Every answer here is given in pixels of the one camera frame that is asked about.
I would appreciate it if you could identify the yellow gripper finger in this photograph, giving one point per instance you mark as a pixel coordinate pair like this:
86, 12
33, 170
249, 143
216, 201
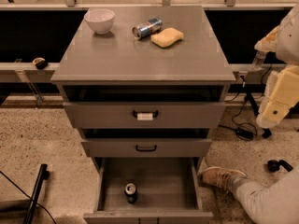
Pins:
280, 95
268, 43

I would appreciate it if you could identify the dark pepsi can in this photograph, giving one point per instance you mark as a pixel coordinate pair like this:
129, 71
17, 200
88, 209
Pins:
130, 192

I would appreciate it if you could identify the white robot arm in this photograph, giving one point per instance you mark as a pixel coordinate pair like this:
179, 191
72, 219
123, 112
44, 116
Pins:
287, 43

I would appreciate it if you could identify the blue silver can lying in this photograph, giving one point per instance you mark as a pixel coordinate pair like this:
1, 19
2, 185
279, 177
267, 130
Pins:
147, 28

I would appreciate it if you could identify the grey drawer cabinet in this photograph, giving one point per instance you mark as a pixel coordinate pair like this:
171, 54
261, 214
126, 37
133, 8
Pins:
117, 68

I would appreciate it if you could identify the grey bottom drawer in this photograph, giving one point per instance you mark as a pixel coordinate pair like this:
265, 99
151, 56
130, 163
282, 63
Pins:
167, 192

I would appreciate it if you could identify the grey drawer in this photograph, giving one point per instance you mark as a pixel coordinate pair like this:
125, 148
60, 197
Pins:
167, 192
137, 148
144, 115

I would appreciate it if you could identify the grey middle drawer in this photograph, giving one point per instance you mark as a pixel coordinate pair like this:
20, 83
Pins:
137, 148

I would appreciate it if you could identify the grey top drawer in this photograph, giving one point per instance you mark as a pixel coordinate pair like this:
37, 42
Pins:
144, 115

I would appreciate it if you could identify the clear plastic water bottle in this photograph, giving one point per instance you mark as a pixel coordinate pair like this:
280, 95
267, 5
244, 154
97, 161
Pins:
258, 60

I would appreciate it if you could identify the black caster wheel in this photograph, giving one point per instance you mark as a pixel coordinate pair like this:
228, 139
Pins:
274, 165

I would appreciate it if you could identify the yellow sponge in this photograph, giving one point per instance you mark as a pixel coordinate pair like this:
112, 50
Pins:
167, 37

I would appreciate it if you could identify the tan shoe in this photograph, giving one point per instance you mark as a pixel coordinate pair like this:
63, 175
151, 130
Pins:
219, 177

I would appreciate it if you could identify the person leg light trousers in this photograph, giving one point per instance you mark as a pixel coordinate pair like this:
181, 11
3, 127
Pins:
278, 204

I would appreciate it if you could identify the white bowl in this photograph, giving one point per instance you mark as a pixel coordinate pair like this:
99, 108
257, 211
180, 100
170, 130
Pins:
100, 20

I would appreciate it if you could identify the yellow black tape measure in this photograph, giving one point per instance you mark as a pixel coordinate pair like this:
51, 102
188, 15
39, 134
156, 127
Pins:
40, 63

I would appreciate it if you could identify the black bar left floor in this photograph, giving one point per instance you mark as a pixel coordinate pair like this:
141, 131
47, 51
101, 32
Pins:
43, 174

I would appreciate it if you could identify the black power adapter with cable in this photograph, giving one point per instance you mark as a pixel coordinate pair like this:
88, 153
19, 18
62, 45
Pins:
243, 130

